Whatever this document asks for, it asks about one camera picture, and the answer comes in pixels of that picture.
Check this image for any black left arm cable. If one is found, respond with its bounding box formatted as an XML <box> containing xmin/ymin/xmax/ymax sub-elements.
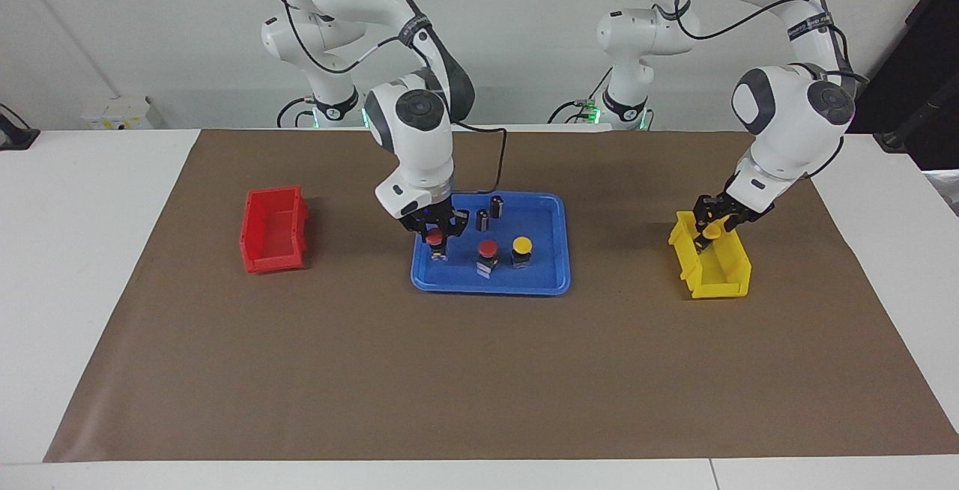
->
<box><xmin>641</xmin><ymin>0</ymin><xmax>871</xmax><ymax>180</ymax></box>

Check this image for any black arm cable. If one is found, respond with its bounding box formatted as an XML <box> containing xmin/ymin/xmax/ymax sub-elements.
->
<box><xmin>243</xmin><ymin>0</ymin><xmax>509</xmax><ymax>195</ymax></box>
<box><xmin>641</xmin><ymin>0</ymin><xmax>871</xmax><ymax>180</ymax></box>

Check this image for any blue plastic tray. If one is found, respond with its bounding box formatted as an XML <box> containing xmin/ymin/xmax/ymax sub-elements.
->
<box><xmin>410</xmin><ymin>191</ymin><xmax>572</xmax><ymax>297</ymax></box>

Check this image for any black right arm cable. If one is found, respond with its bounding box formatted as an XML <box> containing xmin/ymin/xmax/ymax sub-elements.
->
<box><xmin>243</xmin><ymin>0</ymin><xmax>509</xmax><ymax>195</ymax></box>

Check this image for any black equipment stand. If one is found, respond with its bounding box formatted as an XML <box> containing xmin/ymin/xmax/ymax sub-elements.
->
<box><xmin>850</xmin><ymin>0</ymin><xmax>959</xmax><ymax>171</ymax></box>

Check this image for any yellow plastic bin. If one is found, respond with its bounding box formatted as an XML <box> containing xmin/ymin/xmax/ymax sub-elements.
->
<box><xmin>668</xmin><ymin>211</ymin><xmax>752</xmax><ymax>300</ymax></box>

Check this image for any red plastic bin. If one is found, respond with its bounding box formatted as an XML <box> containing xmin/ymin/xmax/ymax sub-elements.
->
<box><xmin>239</xmin><ymin>186</ymin><xmax>309</xmax><ymax>274</ymax></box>

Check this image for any brown table mat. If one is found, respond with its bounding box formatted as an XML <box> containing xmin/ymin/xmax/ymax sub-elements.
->
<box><xmin>43</xmin><ymin>129</ymin><xmax>959</xmax><ymax>463</ymax></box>

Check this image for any black clamp mount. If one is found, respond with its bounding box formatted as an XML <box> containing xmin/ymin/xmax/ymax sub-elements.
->
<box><xmin>0</xmin><ymin>103</ymin><xmax>40</xmax><ymax>151</ymax></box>

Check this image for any black base cable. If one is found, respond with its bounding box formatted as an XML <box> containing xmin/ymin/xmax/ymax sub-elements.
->
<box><xmin>547</xmin><ymin>69</ymin><xmax>602</xmax><ymax>126</ymax></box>
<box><xmin>276</xmin><ymin>96</ymin><xmax>320</xmax><ymax>130</ymax></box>

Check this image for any black left base cable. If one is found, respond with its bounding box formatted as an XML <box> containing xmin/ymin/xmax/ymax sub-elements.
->
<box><xmin>547</xmin><ymin>69</ymin><xmax>602</xmax><ymax>126</ymax></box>

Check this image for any black right base cable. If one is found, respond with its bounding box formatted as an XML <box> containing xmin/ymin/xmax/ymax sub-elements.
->
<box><xmin>276</xmin><ymin>96</ymin><xmax>320</xmax><ymax>130</ymax></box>

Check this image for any grey metal object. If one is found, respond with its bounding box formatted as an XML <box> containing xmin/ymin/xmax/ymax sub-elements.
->
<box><xmin>928</xmin><ymin>170</ymin><xmax>959</xmax><ymax>216</ymax></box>

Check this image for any white power strip box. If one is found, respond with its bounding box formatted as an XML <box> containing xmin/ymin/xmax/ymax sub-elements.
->
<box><xmin>81</xmin><ymin>96</ymin><xmax>154</xmax><ymax>130</ymax></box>

